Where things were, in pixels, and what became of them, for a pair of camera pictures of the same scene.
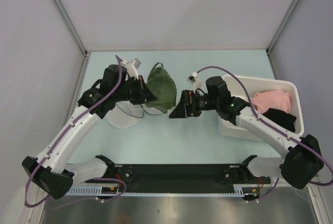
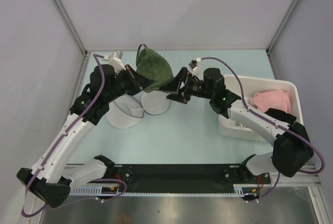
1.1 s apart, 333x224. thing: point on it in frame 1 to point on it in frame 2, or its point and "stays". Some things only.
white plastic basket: x=255 y=84 stays
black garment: x=285 y=120 stays
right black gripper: x=183 y=110 to x=183 y=97
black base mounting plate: x=178 y=175 stays
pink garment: x=273 y=99 stays
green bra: x=162 y=86 to x=153 y=67
